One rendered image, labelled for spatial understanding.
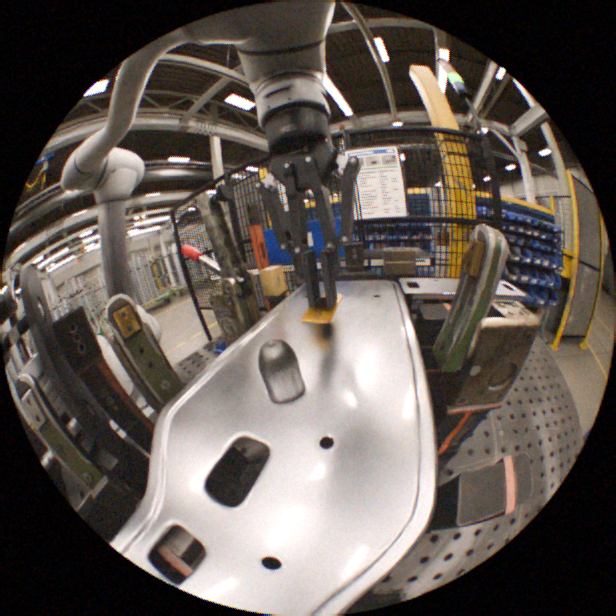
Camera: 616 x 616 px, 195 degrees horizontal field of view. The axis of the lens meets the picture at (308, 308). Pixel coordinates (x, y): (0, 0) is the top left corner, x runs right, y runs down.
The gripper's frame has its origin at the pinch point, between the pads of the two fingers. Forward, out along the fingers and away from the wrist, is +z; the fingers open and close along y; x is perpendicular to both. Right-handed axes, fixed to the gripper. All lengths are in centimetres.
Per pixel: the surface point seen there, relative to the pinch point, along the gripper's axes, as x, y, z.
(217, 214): 0.6, -15.7, -11.9
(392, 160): 55, 18, -32
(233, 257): 0.9, -14.5, -4.3
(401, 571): -32, 20, 36
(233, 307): -2.8, -13.7, 3.0
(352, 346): -5.8, 4.6, 5.9
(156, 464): -23.9, -5.4, 5.6
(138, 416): -22.8, -18.4, 9.4
